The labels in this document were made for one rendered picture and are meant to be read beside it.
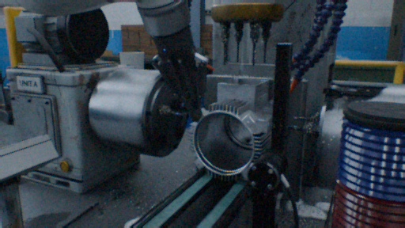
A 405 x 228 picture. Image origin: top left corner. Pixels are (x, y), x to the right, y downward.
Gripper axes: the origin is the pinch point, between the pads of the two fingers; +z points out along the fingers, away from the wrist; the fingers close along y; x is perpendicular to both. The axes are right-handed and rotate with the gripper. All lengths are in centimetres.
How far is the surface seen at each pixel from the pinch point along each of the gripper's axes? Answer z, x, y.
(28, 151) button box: -11.3, 27.6, 17.5
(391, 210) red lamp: -27, 35, -37
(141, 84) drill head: -0.1, -6.3, 18.7
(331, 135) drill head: 3.3, 0.4, -29.6
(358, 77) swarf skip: 247, -348, -26
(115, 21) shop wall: 204, -430, 422
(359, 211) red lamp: -26, 35, -35
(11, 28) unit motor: -11, -15, 71
